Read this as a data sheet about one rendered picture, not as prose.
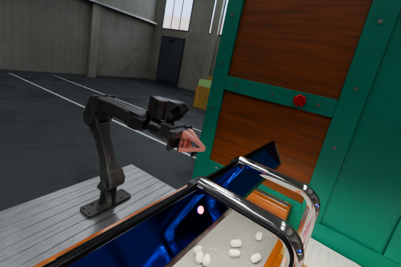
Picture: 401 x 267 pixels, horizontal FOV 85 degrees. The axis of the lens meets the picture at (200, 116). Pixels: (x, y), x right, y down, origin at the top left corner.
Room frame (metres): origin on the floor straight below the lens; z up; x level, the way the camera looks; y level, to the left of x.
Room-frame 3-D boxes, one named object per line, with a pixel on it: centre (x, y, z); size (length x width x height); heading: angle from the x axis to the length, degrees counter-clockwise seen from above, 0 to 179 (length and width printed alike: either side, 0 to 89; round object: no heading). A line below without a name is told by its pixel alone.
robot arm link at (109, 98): (0.78, 0.30, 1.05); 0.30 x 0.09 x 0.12; 60
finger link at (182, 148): (0.63, 0.00, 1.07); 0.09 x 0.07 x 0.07; 61
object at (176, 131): (0.61, 0.02, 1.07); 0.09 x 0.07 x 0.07; 61
